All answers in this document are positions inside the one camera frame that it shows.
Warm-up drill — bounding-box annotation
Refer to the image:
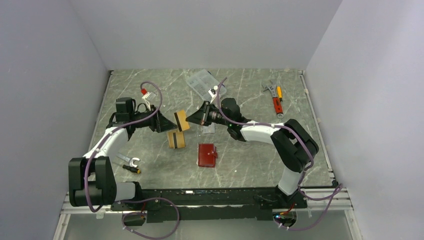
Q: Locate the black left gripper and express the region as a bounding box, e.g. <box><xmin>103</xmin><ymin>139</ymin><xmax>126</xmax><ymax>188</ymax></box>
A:
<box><xmin>130</xmin><ymin>105</ymin><xmax>177</xmax><ymax>133</ymax></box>

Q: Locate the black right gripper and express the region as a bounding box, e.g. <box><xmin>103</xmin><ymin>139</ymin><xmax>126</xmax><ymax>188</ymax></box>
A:
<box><xmin>185</xmin><ymin>101</ymin><xmax>231</xmax><ymax>127</ymax></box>

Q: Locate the single gold credit card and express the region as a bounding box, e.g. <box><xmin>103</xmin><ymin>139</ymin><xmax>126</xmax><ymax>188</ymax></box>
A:
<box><xmin>174</xmin><ymin>110</ymin><xmax>190</xmax><ymax>132</ymax></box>

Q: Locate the gold credit card stack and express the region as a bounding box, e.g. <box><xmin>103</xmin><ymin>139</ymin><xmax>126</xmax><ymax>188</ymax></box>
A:
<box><xmin>167</xmin><ymin>131</ymin><xmax>186</xmax><ymax>149</ymax></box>

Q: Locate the red leather card holder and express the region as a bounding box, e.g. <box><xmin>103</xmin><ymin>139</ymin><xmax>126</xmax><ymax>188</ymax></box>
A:
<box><xmin>197</xmin><ymin>143</ymin><xmax>218</xmax><ymax>168</ymax></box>

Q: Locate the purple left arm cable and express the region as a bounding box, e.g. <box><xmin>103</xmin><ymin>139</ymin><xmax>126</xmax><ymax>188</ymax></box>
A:
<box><xmin>82</xmin><ymin>81</ymin><xmax>163</xmax><ymax>214</ymax></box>

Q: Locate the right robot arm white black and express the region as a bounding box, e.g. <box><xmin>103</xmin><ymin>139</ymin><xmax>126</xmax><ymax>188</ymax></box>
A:
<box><xmin>186</xmin><ymin>98</ymin><xmax>320</xmax><ymax>208</ymax></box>

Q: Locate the clear plastic screw box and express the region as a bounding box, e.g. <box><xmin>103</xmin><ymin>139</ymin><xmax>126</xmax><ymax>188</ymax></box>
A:
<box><xmin>185</xmin><ymin>69</ymin><xmax>220</xmax><ymax>102</ymax></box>

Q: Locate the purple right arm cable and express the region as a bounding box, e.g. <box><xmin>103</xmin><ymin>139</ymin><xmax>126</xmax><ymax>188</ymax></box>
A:
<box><xmin>214</xmin><ymin>77</ymin><xmax>344</xmax><ymax>232</ymax></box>

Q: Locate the black yellow screwdriver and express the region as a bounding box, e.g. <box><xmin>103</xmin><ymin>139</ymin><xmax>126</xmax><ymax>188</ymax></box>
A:
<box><xmin>122</xmin><ymin>164</ymin><xmax>141</xmax><ymax>174</ymax></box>

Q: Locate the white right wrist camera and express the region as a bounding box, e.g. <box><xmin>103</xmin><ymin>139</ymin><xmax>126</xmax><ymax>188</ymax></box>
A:
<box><xmin>208</xmin><ymin>85</ymin><xmax>218</xmax><ymax>102</ymax></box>

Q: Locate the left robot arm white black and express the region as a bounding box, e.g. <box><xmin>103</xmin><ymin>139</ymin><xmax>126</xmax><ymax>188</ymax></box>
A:
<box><xmin>68</xmin><ymin>97</ymin><xmax>177</xmax><ymax>210</ymax></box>

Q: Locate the silver VIP credit card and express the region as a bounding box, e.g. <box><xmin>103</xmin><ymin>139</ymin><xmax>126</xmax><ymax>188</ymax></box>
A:
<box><xmin>202</xmin><ymin>123</ymin><xmax>216</xmax><ymax>134</ymax></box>

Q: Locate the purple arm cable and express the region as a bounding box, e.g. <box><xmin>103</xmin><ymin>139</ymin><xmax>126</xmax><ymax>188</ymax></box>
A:
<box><xmin>82</xmin><ymin>81</ymin><xmax>163</xmax><ymax>214</ymax></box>
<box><xmin>214</xmin><ymin>77</ymin><xmax>344</xmax><ymax>232</ymax></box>

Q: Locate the red adjustable wrench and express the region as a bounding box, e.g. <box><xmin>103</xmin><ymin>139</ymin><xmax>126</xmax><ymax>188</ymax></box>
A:
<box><xmin>262</xmin><ymin>80</ymin><xmax>284</xmax><ymax>119</ymax></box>

